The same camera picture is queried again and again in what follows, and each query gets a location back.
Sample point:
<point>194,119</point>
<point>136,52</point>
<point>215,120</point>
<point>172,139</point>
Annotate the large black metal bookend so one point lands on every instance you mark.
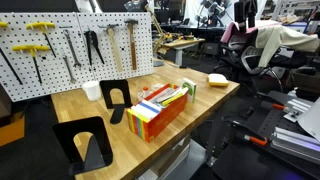
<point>63,140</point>

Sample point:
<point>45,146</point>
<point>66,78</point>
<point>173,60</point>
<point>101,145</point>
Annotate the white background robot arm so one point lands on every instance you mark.
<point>85,5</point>

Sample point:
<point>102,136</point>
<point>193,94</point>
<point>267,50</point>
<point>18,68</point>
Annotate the colourful cardboard book box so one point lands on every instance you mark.
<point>160,125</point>

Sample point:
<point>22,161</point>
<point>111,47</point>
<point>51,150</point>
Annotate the clear glass dish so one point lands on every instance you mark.
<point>157,87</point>

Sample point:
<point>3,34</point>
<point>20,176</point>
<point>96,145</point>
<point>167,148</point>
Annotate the grey white long book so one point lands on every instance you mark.
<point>166,95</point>

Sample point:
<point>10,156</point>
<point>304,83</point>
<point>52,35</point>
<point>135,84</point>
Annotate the yellow green book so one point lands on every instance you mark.
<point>171,99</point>

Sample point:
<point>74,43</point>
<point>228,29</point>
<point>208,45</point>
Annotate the small clear bottle red cap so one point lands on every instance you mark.
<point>145,93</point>

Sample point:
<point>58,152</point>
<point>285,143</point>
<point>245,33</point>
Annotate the blue book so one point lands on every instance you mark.
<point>149,107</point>

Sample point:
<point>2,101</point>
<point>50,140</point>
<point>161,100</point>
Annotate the background wooden table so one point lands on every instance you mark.
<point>183,42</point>

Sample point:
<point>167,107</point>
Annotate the yellow sponge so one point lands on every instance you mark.
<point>217,80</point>

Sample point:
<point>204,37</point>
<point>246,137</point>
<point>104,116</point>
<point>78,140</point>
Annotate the white paper cup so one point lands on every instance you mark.
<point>91,91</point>

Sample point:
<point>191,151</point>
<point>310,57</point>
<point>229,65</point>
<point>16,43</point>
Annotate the black pliers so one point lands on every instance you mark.
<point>89,38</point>

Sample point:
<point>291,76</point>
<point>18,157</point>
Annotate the pink cloth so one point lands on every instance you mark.
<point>230,31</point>

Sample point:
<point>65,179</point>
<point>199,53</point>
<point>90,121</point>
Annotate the black mesh office chair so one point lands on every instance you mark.
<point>238,41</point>

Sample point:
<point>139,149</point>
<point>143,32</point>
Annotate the short steel wrench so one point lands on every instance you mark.
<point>68,68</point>

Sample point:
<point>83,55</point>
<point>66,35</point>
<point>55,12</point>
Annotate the long steel wrench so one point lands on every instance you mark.
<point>71,48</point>

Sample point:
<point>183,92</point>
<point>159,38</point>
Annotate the white pegboard panel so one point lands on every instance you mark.
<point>53,70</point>

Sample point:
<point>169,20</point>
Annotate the black monitor back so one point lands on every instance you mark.
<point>245,13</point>

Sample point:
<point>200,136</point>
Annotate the black perforated plate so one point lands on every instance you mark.
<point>271,123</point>

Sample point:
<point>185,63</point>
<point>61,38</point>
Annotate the beige jacket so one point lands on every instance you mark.
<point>286,36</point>

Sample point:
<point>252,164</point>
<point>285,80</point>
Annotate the aluminium extrusion bar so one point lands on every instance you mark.
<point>293,150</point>
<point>293,135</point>

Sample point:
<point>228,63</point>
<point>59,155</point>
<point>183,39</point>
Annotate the white sheet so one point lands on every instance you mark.
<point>313,123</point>

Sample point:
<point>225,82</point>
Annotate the grey table frame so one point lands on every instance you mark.
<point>186,160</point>

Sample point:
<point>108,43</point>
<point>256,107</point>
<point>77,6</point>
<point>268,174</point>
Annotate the grey frame office chair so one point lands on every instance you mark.
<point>248,61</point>

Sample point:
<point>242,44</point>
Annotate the silver metal bracket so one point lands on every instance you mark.
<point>298,108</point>

